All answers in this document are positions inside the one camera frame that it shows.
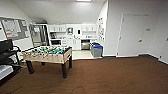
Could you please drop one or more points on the black monitor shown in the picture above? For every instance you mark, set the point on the black monitor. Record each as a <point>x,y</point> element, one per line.
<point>6,46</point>

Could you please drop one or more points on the white wide drawer unit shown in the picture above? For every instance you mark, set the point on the white wide drawer unit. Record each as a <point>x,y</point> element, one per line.
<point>64,42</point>

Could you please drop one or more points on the foosball table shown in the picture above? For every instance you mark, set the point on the foosball table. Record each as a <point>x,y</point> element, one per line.
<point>48,55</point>

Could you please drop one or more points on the black built-in microwave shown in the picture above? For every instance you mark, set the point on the black built-in microwave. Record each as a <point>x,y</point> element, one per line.
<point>56,42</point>

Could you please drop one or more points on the white narrow drawer unit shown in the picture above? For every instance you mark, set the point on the white narrow drawer unit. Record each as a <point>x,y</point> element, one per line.
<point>93,41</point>

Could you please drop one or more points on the stainless steel refrigerator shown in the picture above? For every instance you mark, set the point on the stainless steel refrigerator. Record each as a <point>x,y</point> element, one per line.
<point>39,35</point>

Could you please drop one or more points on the black wheeled cart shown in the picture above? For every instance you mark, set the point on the black wheeled cart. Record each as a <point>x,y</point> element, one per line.
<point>13,63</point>

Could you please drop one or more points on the white box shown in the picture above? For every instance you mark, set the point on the white box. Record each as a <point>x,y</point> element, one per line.
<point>5,71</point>

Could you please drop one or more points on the black soap dispenser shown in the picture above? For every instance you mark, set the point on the black soap dispenser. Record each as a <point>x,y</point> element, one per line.
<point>79,32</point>

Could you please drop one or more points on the grey bin green lid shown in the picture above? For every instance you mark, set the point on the grey bin green lid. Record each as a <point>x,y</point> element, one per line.
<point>93,46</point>

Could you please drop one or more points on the grey notice board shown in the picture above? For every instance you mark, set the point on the grey notice board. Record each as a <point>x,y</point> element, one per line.
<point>13,28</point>

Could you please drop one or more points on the large wall notice poster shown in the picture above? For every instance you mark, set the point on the large wall notice poster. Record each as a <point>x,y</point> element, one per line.
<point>100,28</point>

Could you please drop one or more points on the white door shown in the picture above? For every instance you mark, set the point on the white door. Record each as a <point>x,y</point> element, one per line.
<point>131,35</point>

